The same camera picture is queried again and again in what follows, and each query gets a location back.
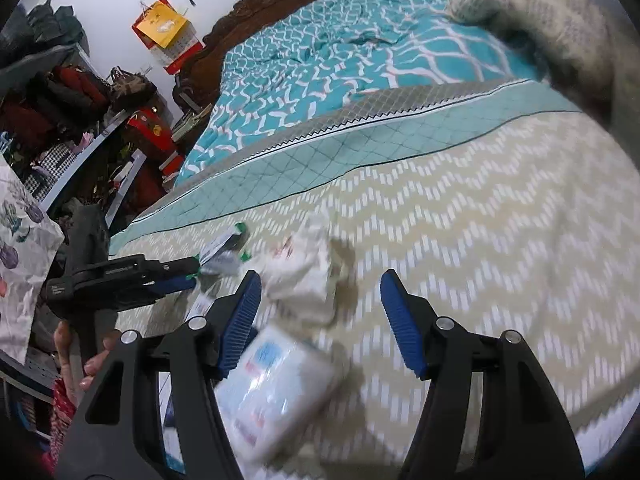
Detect white floral printed bag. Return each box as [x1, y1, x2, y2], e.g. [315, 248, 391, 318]
[0, 162, 66, 367]

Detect brown handbag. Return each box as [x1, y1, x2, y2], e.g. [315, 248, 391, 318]
[109, 66, 159, 112]

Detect red gift box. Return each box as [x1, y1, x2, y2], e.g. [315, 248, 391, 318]
[125, 107, 184, 162]

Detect carved wooden headboard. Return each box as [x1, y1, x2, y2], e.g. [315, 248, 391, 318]
[172, 0, 362, 127]

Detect white plastic packet blue print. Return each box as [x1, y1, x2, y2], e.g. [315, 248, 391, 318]
[214, 325, 351, 467]

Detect teal patterned blanket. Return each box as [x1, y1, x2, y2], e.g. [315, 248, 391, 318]
[177, 0, 548, 187]

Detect grey knit blanket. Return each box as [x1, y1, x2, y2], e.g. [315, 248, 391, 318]
[445, 0, 640, 128]

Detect white paper bag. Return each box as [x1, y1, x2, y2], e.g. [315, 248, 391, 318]
[262, 220, 359, 327]

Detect person's left forearm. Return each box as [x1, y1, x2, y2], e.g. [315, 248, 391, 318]
[42, 379, 77, 476]

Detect cluttered metal shelf rack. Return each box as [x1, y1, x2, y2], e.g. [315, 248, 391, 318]
[0, 2, 151, 243]

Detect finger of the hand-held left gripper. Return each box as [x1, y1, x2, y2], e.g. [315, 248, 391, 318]
[144, 256, 202, 279]
[145, 276, 198, 298]

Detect dark folded clothes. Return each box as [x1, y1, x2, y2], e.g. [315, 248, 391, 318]
[0, 2, 92, 57]

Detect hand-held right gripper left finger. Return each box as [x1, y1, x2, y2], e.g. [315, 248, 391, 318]
[55, 269, 263, 480]

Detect person's left hand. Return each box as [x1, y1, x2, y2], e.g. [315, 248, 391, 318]
[54, 320, 122, 407]

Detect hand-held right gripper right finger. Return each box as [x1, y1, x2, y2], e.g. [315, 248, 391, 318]
[380, 268, 586, 480]

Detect white wrapper green edges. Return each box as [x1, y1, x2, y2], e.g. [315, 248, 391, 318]
[199, 225, 251, 279]

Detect yellow and red wall calendar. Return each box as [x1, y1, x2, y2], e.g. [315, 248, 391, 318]
[131, 0, 205, 75]

